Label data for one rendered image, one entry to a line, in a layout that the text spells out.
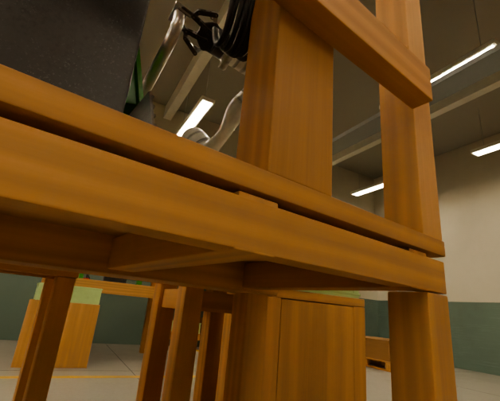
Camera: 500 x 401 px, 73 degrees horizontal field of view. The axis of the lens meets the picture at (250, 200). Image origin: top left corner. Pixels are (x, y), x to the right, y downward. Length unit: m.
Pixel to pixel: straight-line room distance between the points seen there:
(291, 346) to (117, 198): 1.17
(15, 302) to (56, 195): 5.96
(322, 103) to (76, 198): 0.43
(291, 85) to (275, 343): 1.04
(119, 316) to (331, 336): 5.12
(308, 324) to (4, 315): 5.35
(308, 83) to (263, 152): 0.17
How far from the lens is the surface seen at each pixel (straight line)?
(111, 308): 6.33
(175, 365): 1.22
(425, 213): 0.84
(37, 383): 1.15
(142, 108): 0.76
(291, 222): 0.49
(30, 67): 0.53
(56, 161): 0.36
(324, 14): 0.67
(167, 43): 0.96
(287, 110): 0.55
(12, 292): 6.31
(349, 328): 1.62
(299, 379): 1.48
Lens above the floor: 0.69
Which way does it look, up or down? 18 degrees up
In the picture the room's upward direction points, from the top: 5 degrees clockwise
